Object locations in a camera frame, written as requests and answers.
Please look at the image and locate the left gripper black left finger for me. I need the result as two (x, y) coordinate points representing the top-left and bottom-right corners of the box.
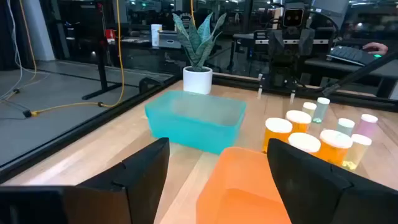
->
(62, 138), (170, 224)

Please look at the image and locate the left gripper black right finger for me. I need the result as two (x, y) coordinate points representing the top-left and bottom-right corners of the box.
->
(266, 138), (398, 224)

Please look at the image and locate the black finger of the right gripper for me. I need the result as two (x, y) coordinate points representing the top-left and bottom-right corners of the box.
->
(298, 27), (316, 57)
(268, 29), (284, 57)

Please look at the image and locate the yellow vial white cap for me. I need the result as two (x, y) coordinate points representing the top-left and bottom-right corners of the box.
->
(341, 133), (373, 171)

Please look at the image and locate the short pale vial white cap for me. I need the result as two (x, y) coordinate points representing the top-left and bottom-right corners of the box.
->
(302, 101), (317, 118)

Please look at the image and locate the green vial white cap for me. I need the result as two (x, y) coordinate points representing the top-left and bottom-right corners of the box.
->
(312, 96), (331, 124)

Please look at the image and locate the clear vial white cap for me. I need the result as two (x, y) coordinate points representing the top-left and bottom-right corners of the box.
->
(336, 118), (356, 137)

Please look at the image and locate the pink vial white cap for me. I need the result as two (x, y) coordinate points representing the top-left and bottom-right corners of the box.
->
(354, 113), (379, 139)

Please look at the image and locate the orange translucent plastic bin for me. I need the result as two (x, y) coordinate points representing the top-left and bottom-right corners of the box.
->
(195, 146), (292, 224)

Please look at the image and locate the teal translucent plastic bin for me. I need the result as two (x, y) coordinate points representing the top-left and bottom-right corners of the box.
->
(144, 90), (248, 156)

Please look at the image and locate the grey desk with black legs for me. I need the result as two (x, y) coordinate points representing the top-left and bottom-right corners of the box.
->
(226, 32), (271, 72)

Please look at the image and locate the black keyboard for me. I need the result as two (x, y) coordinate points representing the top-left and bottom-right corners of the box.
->
(326, 45), (376, 67)

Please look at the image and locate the person's hand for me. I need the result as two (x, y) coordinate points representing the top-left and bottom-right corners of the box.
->
(362, 42), (389, 56)

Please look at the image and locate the green snake plant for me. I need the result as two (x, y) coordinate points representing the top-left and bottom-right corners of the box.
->
(172, 12), (227, 72)

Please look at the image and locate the white round plant pot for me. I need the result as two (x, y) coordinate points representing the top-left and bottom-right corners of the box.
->
(182, 66), (213, 95)

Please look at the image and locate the grey storage box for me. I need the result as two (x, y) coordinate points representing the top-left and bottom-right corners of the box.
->
(158, 30), (183, 50)

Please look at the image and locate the white cylindrical container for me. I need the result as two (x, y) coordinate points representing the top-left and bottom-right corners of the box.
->
(150, 24), (163, 47)

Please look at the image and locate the black floor stand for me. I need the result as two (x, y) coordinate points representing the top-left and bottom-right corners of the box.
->
(81, 2), (124, 101)

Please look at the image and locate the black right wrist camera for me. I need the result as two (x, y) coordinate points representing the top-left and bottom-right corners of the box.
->
(282, 2), (306, 29)

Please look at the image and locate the black bracket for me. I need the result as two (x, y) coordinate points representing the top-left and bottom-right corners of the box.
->
(139, 77), (164, 94)

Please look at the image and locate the white hanging cable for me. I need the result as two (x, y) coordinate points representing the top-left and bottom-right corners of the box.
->
(0, 0), (24, 100)

